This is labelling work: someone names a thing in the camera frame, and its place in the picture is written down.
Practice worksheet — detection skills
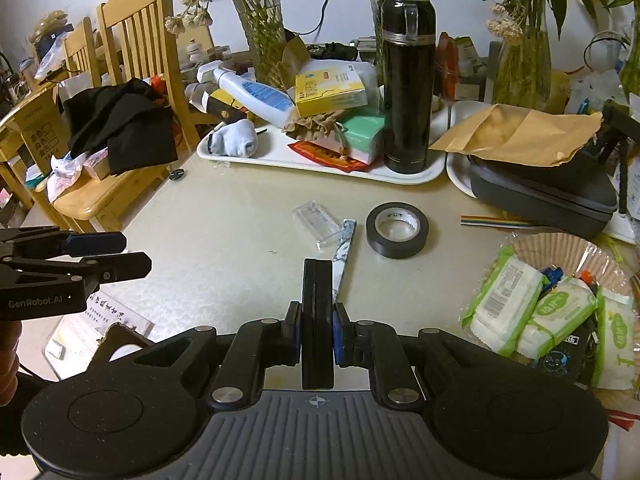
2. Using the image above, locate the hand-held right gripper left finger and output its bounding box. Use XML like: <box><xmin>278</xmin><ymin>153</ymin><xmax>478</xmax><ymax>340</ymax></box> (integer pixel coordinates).
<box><xmin>135</xmin><ymin>302</ymin><xmax>303</xmax><ymax>413</ymax></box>

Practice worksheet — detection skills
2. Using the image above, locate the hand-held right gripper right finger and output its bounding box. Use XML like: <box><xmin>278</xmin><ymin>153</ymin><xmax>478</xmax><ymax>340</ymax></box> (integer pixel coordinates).
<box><xmin>333</xmin><ymin>302</ymin><xmax>506</xmax><ymax>409</ymax></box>

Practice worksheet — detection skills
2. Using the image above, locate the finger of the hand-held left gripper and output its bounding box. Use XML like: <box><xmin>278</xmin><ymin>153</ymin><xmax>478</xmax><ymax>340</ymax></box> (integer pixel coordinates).
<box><xmin>0</xmin><ymin>252</ymin><xmax>152</xmax><ymax>293</ymax></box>
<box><xmin>0</xmin><ymin>226</ymin><xmax>127</xmax><ymax>261</ymax></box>

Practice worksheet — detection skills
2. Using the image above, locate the black disc case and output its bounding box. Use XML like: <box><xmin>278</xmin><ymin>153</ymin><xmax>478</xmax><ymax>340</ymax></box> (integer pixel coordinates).
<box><xmin>301</xmin><ymin>258</ymin><xmax>335</xmax><ymax>391</ymax></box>

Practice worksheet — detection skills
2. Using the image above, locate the person's left hand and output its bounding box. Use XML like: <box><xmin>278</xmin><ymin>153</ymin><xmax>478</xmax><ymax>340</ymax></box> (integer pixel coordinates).
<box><xmin>0</xmin><ymin>320</ymin><xmax>23</xmax><ymax>408</ymax></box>

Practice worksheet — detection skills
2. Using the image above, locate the printed paper card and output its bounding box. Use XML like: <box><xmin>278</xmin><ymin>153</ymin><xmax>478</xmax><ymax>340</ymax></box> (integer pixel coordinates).
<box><xmin>45</xmin><ymin>290</ymin><xmax>156</xmax><ymax>381</ymax></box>

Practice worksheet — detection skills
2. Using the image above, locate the dark brown holder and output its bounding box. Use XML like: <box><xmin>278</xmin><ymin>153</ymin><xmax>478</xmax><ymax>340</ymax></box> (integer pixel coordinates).
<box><xmin>92</xmin><ymin>322</ymin><xmax>153</xmax><ymax>363</ymax></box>

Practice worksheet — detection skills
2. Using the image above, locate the white plastic bag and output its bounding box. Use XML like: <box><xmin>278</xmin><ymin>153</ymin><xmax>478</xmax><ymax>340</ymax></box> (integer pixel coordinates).
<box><xmin>47</xmin><ymin>147</ymin><xmax>111</xmax><ymax>201</ymax></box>

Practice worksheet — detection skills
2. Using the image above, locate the marbled flat stick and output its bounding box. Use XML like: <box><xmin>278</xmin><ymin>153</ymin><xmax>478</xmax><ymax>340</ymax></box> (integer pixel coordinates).
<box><xmin>330</xmin><ymin>218</ymin><xmax>357</xmax><ymax>306</ymax></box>

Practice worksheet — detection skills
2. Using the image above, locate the black electrical tape roll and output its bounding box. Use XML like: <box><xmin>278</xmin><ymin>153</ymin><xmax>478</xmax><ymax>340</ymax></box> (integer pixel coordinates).
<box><xmin>366</xmin><ymin>202</ymin><xmax>430</xmax><ymax>260</ymax></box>

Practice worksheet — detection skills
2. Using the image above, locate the clear plastic case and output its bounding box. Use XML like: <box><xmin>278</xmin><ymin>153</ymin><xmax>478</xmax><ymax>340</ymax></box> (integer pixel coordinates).
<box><xmin>292</xmin><ymin>201</ymin><xmax>343</xmax><ymax>250</ymax></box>

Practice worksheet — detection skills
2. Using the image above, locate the black cloth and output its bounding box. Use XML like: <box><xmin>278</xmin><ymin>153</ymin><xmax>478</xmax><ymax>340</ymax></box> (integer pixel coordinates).
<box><xmin>60</xmin><ymin>77</ymin><xmax>178</xmax><ymax>176</ymax></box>

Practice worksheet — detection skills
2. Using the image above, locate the white sock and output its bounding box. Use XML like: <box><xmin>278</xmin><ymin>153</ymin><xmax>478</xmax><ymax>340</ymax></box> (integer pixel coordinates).
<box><xmin>207</xmin><ymin>120</ymin><xmax>258</xmax><ymax>158</ymax></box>

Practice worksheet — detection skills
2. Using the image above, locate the white tray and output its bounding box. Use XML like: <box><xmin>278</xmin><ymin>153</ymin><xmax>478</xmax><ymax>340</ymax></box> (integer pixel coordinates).
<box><xmin>446</xmin><ymin>100</ymin><xmax>640</xmax><ymax>246</ymax></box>
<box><xmin>196</xmin><ymin>85</ymin><xmax>448</xmax><ymax>186</ymax></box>

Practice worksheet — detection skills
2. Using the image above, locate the red packet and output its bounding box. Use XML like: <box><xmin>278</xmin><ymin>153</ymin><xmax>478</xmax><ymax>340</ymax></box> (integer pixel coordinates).
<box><xmin>287</xmin><ymin>141</ymin><xmax>371</xmax><ymax>171</ymax></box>

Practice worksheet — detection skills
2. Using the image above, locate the wooden chair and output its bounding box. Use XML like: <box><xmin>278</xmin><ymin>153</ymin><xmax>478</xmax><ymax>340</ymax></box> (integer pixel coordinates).
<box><xmin>50</xmin><ymin>0</ymin><xmax>216</xmax><ymax>233</ymax></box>
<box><xmin>62</xmin><ymin>17</ymin><xmax>108</xmax><ymax>86</ymax></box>

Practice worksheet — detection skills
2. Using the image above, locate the black and yellow box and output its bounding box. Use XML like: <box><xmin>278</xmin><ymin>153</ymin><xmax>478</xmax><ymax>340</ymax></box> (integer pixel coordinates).
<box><xmin>207</xmin><ymin>87</ymin><xmax>248</xmax><ymax>123</ymax></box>

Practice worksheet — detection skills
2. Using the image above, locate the green box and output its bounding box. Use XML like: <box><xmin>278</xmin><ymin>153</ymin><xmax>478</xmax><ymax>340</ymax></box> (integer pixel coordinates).
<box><xmin>340</xmin><ymin>112</ymin><xmax>386</xmax><ymax>166</ymax></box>

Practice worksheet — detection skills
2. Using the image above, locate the burlap pouch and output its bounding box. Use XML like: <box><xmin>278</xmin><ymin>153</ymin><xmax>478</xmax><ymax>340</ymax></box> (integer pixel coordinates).
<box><xmin>285</xmin><ymin>112</ymin><xmax>346</xmax><ymax>151</ymax></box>

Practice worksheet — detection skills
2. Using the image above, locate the white bottle blue label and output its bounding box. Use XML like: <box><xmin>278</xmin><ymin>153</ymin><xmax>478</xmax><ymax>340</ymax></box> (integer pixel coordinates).
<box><xmin>212</xmin><ymin>67</ymin><xmax>296</xmax><ymax>128</ymax></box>

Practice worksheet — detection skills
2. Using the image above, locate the paper basket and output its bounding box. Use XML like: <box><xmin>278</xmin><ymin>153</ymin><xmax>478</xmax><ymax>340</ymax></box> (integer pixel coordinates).
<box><xmin>510</xmin><ymin>232</ymin><xmax>640</xmax><ymax>396</ymax></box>

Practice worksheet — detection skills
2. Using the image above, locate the black packet blue drawing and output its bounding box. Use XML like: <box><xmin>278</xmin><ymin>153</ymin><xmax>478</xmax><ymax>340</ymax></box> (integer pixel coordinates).
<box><xmin>537</xmin><ymin>330</ymin><xmax>601</xmax><ymax>386</ymax></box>

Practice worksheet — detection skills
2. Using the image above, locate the black thermos bottle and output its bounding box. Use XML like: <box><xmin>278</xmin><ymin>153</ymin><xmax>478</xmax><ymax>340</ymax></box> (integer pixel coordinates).
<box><xmin>381</xmin><ymin>0</ymin><xmax>437</xmax><ymax>175</ymax></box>

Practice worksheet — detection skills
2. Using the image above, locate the grey zip case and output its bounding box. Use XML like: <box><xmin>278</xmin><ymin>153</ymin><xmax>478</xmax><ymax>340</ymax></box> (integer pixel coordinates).
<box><xmin>467</xmin><ymin>152</ymin><xmax>618</xmax><ymax>238</ymax></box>

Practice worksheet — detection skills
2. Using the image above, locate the brown paper envelope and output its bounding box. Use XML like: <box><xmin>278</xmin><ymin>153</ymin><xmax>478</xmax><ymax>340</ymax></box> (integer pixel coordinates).
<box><xmin>429</xmin><ymin>104</ymin><xmax>603</xmax><ymax>168</ymax></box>

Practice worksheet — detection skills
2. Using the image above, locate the brown cardboard piece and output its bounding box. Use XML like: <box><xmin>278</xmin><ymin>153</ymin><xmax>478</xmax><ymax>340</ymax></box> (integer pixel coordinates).
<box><xmin>277</xmin><ymin>35</ymin><xmax>308</xmax><ymax>93</ymax></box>

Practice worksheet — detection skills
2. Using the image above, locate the orange packet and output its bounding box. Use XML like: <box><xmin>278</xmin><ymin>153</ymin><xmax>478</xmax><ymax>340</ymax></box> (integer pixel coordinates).
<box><xmin>437</xmin><ymin>32</ymin><xmax>458</xmax><ymax>101</ymax></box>

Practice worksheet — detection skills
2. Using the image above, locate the black stand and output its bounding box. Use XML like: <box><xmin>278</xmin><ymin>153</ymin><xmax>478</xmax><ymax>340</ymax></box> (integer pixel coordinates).
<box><xmin>602</xmin><ymin>100</ymin><xmax>640</xmax><ymax>216</ymax></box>

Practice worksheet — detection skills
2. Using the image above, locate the rainbow ribbon cable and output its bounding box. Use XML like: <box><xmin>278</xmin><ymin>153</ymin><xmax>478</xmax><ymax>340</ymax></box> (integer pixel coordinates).
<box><xmin>461</xmin><ymin>214</ymin><xmax>533</xmax><ymax>231</ymax></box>

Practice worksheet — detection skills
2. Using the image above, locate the thin wire hoop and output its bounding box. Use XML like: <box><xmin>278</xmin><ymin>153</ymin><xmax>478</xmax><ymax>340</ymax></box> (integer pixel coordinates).
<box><xmin>585</xmin><ymin>30</ymin><xmax>631</xmax><ymax>66</ymax></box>

